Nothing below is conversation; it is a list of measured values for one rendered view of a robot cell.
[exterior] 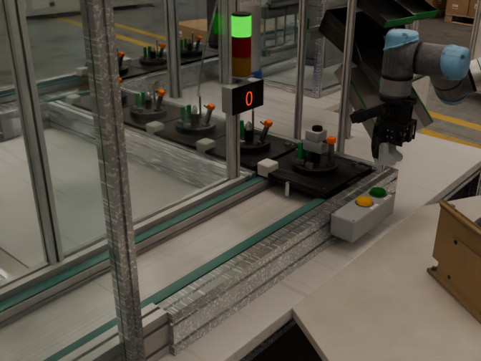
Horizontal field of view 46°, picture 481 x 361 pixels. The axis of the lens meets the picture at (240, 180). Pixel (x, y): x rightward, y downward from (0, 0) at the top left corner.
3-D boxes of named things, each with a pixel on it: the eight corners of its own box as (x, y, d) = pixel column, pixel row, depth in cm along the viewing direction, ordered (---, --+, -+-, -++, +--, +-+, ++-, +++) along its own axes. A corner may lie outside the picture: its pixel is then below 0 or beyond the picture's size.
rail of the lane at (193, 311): (394, 199, 170) (399, 166, 166) (175, 356, 110) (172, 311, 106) (378, 194, 174) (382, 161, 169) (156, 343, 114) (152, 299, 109)
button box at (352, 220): (393, 213, 154) (396, 193, 152) (352, 243, 140) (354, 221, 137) (371, 205, 159) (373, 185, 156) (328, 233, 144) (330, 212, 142)
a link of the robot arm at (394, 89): (375, 77, 137) (391, 71, 142) (373, 96, 139) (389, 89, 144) (404, 83, 132) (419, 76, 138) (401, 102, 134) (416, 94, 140)
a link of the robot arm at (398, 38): (415, 35, 127) (379, 31, 131) (409, 83, 132) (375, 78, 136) (427, 30, 133) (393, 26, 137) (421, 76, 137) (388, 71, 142)
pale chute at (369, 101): (403, 140, 180) (413, 133, 176) (376, 150, 173) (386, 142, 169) (361, 66, 186) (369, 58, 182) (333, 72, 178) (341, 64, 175)
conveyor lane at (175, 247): (368, 198, 171) (371, 168, 166) (154, 342, 114) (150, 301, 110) (292, 172, 188) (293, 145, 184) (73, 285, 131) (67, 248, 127)
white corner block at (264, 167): (278, 174, 165) (278, 161, 164) (268, 179, 162) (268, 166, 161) (265, 170, 168) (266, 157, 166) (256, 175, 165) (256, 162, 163)
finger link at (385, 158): (391, 180, 144) (395, 147, 140) (370, 174, 147) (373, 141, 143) (396, 177, 146) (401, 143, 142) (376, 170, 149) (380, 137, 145)
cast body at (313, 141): (329, 150, 162) (331, 127, 159) (321, 155, 159) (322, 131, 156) (305, 142, 167) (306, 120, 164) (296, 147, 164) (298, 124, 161)
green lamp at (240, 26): (255, 35, 143) (255, 15, 141) (242, 38, 139) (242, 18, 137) (240, 32, 146) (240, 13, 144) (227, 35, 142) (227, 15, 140)
